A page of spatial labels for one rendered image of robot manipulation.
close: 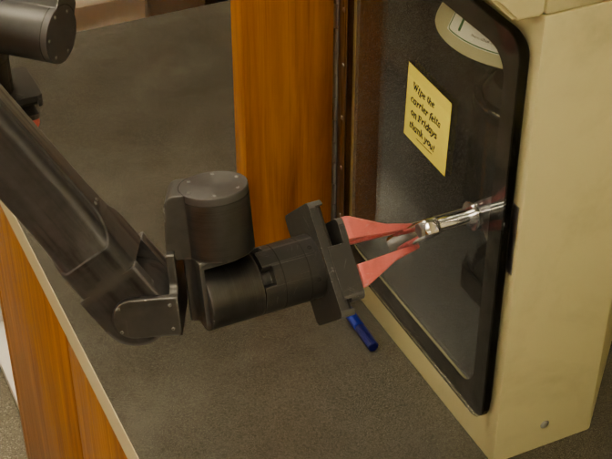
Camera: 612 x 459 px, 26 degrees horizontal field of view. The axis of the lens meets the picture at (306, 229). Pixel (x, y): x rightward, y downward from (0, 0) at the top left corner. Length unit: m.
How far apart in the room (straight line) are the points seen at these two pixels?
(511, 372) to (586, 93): 0.28
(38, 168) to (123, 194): 0.58
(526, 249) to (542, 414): 0.21
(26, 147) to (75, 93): 0.80
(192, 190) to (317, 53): 0.36
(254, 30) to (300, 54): 0.06
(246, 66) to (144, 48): 0.61
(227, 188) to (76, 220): 0.12
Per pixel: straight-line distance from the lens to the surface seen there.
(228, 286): 1.09
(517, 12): 0.99
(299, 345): 1.40
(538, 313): 1.18
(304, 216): 1.13
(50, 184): 1.06
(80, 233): 1.08
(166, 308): 1.08
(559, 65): 1.04
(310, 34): 1.37
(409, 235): 1.15
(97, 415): 1.62
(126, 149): 1.72
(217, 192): 1.06
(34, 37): 1.27
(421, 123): 1.19
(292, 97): 1.39
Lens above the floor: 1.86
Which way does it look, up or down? 36 degrees down
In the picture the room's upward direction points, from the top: straight up
